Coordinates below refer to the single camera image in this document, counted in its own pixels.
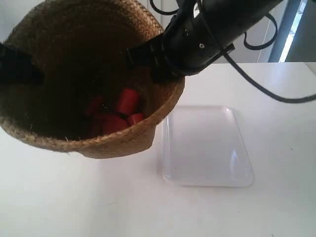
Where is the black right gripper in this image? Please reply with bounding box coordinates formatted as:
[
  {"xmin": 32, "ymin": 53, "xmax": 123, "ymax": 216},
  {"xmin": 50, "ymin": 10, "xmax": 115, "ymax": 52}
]
[{"xmin": 126, "ymin": 14, "xmax": 235, "ymax": 83}]

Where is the brown woven basket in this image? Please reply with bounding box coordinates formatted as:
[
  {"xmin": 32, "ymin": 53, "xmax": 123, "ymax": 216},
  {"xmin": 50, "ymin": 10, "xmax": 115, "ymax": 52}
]
[{"xmin": 0, "ymin": 0, "xmax": 185, "ymax": 159}]

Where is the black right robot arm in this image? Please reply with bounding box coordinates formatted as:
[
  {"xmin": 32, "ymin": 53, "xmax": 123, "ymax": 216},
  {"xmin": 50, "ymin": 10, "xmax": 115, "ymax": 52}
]
[{"xmin": 126, "ymin": 0, "xmax": 280, "ymax": 83}]

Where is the red cylinder right small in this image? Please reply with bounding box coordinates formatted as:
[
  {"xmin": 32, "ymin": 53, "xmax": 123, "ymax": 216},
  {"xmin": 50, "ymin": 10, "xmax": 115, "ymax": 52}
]
[{"xmin": 127, "ymin": 113, "xmax": 144, "ymax": 126}]

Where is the red cylinder upper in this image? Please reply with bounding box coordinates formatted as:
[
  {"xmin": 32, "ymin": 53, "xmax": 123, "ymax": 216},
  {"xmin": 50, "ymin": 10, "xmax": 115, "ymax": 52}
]
[{"xmin": 115, "ymin": 88, "xmax": 140, "ymax": 116}]

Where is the red cylinder lower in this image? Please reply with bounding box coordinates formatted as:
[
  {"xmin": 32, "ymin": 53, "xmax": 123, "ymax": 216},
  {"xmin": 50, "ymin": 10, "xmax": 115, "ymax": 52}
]
[{"xmin": 92, "ymin": 114, "xmax": 128, "ymax": 136}]

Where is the dark red object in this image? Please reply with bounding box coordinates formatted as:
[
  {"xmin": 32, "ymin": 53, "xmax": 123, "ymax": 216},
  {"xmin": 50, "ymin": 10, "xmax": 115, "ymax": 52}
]
[{"xmin": 84, "ymin": 95, "xmax": 103, "ymax": 117}]

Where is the white plastic tray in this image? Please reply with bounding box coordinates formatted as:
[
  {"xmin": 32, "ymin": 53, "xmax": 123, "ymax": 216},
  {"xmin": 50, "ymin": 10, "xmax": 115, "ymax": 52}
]
[{"xmin": 161, "ymin": 106, "xmax": 254, "ymax": 188}]

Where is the black cable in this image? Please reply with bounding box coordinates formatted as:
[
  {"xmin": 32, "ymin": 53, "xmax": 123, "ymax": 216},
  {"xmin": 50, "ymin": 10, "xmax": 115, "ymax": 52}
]
[{"xmin": 149, "ymin": 0, "xmax": 316, "ymax": 104}]

